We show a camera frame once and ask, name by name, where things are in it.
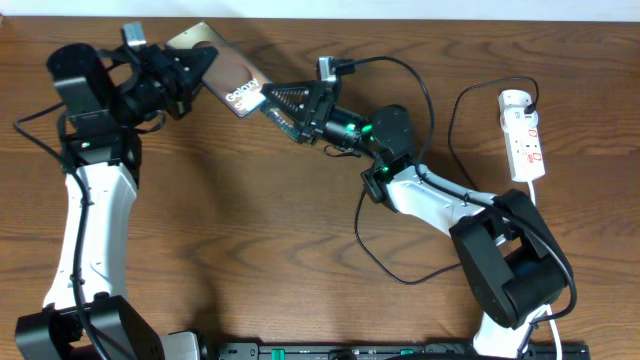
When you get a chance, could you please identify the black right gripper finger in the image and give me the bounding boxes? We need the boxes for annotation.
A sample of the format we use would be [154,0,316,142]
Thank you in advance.
[261,80,325,123]
[260,102,306,144]

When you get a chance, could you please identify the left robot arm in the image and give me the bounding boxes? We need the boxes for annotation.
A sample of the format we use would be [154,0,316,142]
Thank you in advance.
[15,40,217,359]

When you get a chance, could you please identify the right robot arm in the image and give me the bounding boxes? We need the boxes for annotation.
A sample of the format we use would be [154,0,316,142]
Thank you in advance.
[261,80,577,359]

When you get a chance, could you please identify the white USB charger plug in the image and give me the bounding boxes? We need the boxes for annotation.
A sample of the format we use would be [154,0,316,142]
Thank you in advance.
[498,89,536,114]

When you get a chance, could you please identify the white power strip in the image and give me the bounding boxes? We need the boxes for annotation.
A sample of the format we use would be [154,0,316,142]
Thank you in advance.
[500,107,546,183]

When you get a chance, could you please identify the black right camera cable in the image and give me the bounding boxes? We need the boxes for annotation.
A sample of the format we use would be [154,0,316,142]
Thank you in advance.
[334,54,579,360]

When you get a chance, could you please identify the black camera cable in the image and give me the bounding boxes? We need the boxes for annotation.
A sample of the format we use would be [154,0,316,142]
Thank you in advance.
[334,54,579,360]
[12,102,116,360]

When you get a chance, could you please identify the black left camera cable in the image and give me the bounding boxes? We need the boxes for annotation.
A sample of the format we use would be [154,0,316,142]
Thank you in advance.
[12,102,116,360]

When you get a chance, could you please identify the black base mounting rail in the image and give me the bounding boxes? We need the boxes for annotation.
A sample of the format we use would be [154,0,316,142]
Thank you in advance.
[159,332,590,360]

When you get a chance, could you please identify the white power strip cord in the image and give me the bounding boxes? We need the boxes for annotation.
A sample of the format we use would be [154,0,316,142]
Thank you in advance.
[526,180,564,360]

